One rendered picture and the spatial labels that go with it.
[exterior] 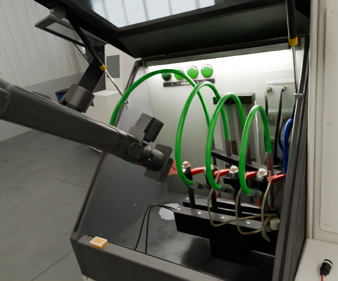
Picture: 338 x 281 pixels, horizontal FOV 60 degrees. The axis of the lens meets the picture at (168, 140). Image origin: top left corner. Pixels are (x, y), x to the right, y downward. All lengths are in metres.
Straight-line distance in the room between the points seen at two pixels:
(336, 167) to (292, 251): 0.23
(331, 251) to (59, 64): 7.67
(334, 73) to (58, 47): 7.66
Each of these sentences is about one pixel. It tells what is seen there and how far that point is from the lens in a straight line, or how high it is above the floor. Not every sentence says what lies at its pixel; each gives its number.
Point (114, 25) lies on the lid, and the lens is 1.10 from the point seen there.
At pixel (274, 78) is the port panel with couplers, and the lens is 1.03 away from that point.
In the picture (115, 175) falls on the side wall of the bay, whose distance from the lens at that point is 1.14.
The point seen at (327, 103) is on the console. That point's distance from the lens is 0.78.
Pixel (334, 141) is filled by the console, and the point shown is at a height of 1.22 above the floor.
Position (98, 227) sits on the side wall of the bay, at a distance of 1.12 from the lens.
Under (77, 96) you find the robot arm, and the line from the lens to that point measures 0.86.
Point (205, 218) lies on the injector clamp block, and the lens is 0.95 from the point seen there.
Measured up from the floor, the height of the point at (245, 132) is 1.29.
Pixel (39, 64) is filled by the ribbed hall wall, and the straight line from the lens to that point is 7.88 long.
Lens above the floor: 1.53
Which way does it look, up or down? 20 degrees down
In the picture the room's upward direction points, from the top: 11 degrees counter-clockwise
